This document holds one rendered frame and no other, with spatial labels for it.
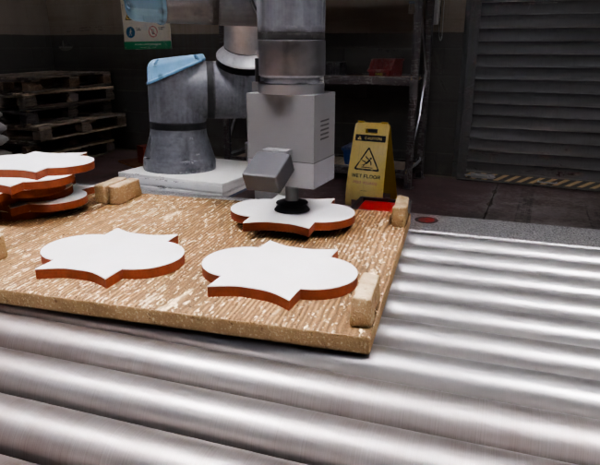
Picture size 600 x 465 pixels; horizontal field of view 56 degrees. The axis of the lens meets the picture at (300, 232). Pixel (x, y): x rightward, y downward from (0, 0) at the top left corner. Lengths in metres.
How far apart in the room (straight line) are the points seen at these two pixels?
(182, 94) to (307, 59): 0.57
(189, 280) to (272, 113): 0.22
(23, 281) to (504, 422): 0.43
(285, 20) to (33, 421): 0.44
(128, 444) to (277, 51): 0.42
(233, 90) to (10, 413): 0.86
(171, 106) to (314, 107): 0.59
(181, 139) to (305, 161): 0.57
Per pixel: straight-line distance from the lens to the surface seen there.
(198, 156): 1.19
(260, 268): 0.54
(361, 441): 0.37
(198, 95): 1.17
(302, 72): 0.63
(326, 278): 0.52
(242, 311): 0.48
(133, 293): 0.53
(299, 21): 0.63
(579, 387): 0.46
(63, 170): 0.78
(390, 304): 0.54
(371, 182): 4.20
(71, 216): 0.79
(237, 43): 1.15
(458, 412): 0.41
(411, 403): 0.41
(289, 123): 0.64
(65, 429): 0.40
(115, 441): 0.38
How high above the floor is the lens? 1.15
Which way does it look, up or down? 18 degrees down
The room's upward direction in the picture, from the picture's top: straight up
